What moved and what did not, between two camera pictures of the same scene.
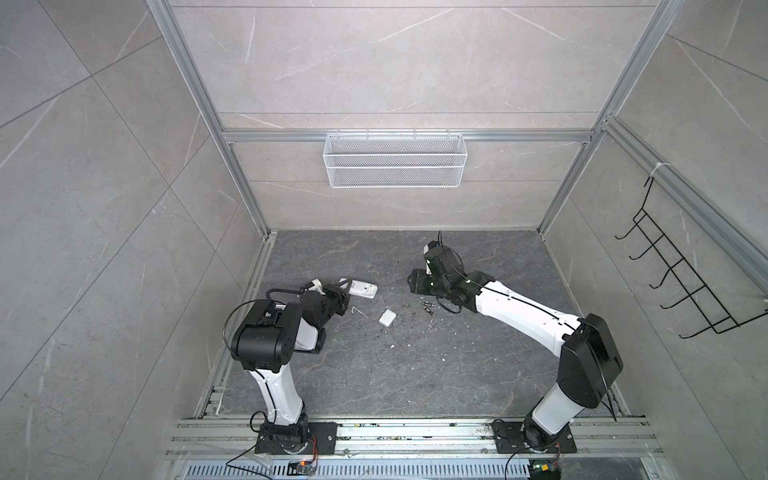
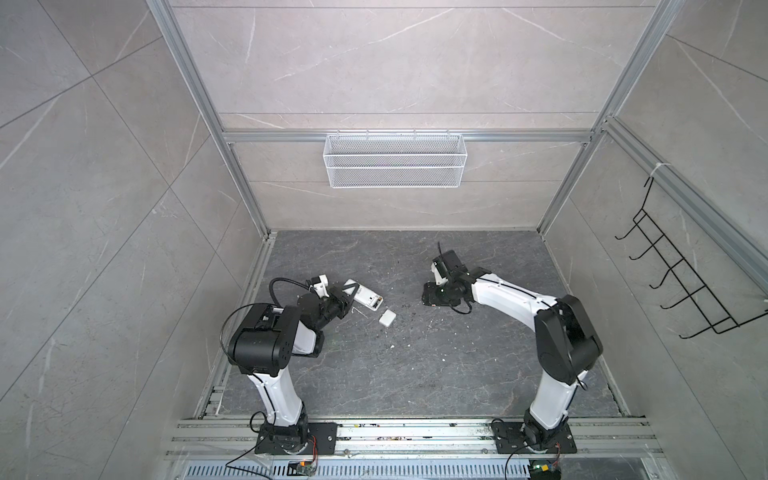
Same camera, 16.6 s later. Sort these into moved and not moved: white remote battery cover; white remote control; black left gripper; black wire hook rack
Moved: white remote control
Not moved: black left gripper; black wire hook rack; white remote battery cover
